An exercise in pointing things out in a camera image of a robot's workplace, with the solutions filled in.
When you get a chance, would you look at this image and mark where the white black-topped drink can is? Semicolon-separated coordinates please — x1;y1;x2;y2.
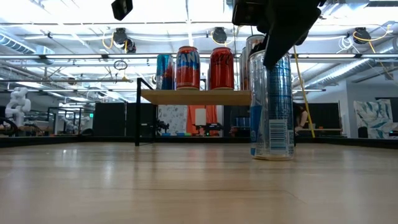
245;34;267;91

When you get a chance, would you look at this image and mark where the black hanging ring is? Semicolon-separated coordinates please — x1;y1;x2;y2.
113;59;128;71

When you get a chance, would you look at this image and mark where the silver blue energy drink can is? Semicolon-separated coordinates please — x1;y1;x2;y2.
248;49;295;161
155;53;175;90

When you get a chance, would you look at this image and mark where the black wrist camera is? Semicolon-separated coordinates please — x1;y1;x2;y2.
231;0;261;26
111;0;134;21

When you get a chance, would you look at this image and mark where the red soda can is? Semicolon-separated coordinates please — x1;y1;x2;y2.
175;45;201;90

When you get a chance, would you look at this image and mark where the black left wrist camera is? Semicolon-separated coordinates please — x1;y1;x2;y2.
111;0;134;21

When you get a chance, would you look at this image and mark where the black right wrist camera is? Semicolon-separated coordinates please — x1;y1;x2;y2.
231;0;261;26

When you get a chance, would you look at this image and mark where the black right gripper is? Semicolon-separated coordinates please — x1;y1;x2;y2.
250;0;324;70

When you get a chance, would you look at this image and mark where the grey ventilation duct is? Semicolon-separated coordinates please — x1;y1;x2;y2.
0;30;57;57

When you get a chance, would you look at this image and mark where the white sheet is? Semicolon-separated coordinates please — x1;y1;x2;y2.
195;108;207;126

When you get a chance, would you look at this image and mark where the black partition panel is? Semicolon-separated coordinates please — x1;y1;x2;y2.
223;105;250;138
93;102;156;138
294;102;341;138

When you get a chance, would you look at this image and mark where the orange cloth panel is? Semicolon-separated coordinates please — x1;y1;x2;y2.
186;105;220;137

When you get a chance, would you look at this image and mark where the person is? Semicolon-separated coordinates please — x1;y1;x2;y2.
294;104;309;135

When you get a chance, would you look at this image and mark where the white speckled panel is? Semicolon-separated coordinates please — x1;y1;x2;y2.
157;105;188;135

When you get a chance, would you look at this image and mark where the yellow cable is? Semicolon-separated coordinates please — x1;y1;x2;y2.
292;45;317;138

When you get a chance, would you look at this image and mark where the white teal leaf-print cloth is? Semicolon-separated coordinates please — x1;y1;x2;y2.
353;98;398;139

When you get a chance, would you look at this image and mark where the black aluminium table frame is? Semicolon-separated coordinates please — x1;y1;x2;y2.
0;133;398;149

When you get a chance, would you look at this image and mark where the red Coca-Cola can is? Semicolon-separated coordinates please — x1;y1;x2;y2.
210;46;234;90

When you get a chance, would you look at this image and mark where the white Celsius can yellow band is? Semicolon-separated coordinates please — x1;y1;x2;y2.
241;46;247;91

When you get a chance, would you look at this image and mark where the black ceiling cable reel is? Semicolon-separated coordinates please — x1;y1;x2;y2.
353;26;373;45
212;27;229;45
112;27;137;54

